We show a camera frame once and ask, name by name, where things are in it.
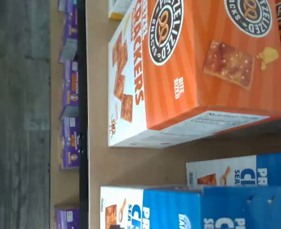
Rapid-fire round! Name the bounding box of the yellow and white snack box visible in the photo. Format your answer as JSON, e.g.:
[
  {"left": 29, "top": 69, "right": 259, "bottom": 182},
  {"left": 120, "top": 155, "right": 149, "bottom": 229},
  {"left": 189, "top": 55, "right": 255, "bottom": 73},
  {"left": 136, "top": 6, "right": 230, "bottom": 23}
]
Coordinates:
[{"left": 108, "top": 0, "right": 137, "bottom": 20}]

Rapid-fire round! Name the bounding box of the brown shelf board with crackers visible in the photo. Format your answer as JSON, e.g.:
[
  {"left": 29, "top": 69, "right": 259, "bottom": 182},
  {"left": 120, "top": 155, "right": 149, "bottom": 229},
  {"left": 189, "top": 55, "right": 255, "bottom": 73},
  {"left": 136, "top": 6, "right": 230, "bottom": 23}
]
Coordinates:
[{"left": 85, "top": 0, "right": 281, "bottom": 191}]

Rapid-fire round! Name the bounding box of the dark metal shelf frame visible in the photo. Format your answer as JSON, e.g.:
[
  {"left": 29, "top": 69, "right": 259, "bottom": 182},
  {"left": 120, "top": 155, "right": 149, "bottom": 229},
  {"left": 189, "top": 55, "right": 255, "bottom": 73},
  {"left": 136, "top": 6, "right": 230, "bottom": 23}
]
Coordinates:
[{"left": 76, "top": 0, "right": 90, "bottom": 229}]

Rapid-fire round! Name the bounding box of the brown shelf board with Annie's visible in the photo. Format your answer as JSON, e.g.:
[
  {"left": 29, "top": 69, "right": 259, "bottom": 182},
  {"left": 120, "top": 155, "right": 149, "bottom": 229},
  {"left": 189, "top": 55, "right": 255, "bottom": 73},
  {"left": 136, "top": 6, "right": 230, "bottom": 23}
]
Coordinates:
[{"left": 49, "top": 0, "right": 81, "bottom": 229}]

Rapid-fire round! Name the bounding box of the blue pretzel crackers box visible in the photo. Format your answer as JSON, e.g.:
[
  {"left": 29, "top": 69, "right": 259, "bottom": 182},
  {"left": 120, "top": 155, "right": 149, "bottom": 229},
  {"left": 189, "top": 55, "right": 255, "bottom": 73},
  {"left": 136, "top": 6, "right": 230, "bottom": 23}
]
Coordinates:
[
  {"left": 186, "top": 152, "right": 281, "bottom": 187},
  {"left": 100, "top": 186, "right": 203, "bottom": 229},
  {"left": 200, "top": 185, "right": 281, "bottom": 229}
]

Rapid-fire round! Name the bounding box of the purple Annie's box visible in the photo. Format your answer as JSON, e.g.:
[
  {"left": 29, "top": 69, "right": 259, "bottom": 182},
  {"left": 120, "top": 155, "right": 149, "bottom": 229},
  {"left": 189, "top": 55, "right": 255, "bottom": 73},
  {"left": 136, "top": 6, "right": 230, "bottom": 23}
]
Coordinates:
[
  {"left": 57, "top": 0, "right": 79, "bottom": 12},
  {"left": 53, "top": 203, "right": 81, "bottom": 229},
  {"left": 59, "top": 59, "right": 80, "bottom": 120},
  {"left": 58, "top": 116, "right": 81, "bottom": 171},
  {"left": 58, "top": 4, "right": 79, "bottom": 64}
]

